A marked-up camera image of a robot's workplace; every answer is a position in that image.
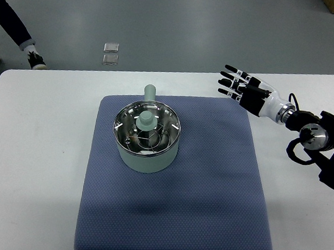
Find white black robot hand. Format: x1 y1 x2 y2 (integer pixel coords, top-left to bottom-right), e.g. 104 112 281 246
217 64 295 124

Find glass lid with green knob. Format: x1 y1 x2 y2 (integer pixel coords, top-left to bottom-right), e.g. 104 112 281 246
113 100 181 157

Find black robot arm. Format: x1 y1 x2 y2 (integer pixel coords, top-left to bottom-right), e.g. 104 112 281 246
218 65 334 190

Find green pot with steel interior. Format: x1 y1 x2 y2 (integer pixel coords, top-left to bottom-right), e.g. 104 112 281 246
112 84 181 174

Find blue quilted mat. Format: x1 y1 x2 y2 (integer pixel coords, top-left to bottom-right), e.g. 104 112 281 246
74 95 273 250

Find upper metal floor plate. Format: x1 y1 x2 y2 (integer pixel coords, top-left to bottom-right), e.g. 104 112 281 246
103 42 119 53

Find metal floor plate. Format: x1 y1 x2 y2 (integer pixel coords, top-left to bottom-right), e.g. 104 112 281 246
103 42 119 53
102 54 119 65

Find lower metal floor plate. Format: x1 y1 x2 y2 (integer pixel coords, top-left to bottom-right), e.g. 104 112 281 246
102 54 119 65

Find black sneaker right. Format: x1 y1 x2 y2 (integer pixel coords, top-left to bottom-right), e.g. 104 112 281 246
27 52 47 70

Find person leg in dark trousers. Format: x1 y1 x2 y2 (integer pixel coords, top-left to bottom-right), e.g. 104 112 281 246
0 0 37 54

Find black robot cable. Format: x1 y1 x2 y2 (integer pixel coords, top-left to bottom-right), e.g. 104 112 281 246
282 92 322 166

